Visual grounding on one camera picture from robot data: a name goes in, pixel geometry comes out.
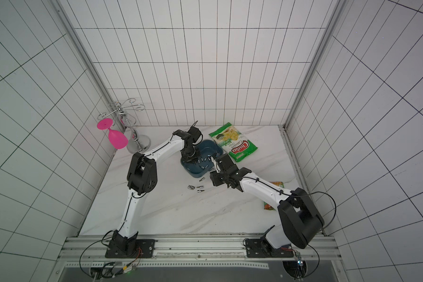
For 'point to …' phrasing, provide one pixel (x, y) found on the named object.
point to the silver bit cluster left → (191, 187)
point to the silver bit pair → (198, 191)
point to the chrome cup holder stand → (137, 144)
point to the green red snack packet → (267, 206)
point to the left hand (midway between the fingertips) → (195, 163)
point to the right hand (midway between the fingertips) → (209, 176)
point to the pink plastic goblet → (117, 140)
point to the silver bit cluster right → (200, 187)
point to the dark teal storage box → (205, 165)
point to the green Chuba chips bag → (233, 142)
